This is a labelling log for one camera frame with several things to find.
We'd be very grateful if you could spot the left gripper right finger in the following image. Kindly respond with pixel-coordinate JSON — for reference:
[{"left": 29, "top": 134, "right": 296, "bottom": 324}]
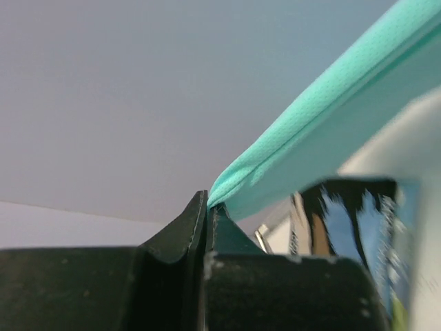
[{"left": 203, "top": 205, "right": 389, "bottom": 331}]

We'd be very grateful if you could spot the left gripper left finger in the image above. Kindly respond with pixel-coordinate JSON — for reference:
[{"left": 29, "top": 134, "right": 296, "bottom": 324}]
[{"left": 1, "top": 191, "right": 207, "bottom": 330}]

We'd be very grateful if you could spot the teal t shirt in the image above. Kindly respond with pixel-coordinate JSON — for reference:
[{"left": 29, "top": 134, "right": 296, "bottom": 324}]
[{"left": 207, "top": 1, "right": 440, "bottom": 220}]

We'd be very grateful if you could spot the folded black printed t shirt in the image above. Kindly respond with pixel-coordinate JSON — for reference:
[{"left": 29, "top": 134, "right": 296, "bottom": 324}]
[{"left": 289, "top": 178, "right": 398, "bottom": 276}]

